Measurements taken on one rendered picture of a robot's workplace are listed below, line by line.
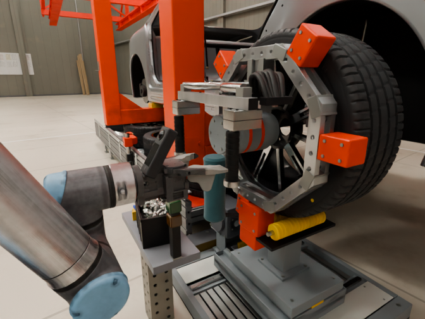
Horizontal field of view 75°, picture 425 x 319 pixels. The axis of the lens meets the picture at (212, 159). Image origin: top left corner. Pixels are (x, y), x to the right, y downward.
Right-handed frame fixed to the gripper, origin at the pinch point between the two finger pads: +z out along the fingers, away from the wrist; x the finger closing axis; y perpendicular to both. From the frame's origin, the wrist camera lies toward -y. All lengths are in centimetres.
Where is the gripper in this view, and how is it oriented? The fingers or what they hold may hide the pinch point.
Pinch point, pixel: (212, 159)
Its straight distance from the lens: 69.0
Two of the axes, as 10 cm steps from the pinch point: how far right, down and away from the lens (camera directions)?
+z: 8.6, -1.4, 4.8
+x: 5.0, 2.3, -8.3
